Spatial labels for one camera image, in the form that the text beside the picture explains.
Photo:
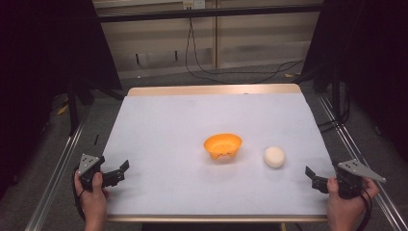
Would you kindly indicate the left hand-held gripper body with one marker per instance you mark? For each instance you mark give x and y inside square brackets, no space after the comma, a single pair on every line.
[90,166]

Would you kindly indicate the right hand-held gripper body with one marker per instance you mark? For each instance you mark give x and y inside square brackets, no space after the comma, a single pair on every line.
[349,181]

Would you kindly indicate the white round ball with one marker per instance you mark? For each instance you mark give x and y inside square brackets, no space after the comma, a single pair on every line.
[274,156]

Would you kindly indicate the orange plastic bowl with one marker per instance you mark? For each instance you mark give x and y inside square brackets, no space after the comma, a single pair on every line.
[223,146]

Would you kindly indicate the person's right hand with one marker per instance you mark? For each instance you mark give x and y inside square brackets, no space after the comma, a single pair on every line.
[346,210]

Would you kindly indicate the person's left hand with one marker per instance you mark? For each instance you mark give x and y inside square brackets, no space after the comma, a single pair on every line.
[93,202]

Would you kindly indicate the small black floor piece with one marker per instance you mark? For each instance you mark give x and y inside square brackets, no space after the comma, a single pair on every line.
[96,139]

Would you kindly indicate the white table cloth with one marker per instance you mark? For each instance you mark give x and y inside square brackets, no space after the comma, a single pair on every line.
[179,160]

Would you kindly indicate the black metal stand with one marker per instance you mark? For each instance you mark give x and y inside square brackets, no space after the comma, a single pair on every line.
[73,106]

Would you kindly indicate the yellow floor tape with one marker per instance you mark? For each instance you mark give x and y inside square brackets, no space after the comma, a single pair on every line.
[63,109]

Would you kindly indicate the black curtain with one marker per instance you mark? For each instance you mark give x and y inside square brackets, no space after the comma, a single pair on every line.
[375,64]
[38,80]

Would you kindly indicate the wooden table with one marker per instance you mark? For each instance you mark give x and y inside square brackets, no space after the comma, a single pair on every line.
[211,89]

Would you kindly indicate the black horizontal bar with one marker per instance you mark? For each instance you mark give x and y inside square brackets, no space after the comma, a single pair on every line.
[208,13]

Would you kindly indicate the metal floor rail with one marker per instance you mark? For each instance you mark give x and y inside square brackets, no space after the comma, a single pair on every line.
[352,147]
[54,186]

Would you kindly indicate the white wall socket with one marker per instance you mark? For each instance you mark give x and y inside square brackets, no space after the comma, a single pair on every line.
[193,4]

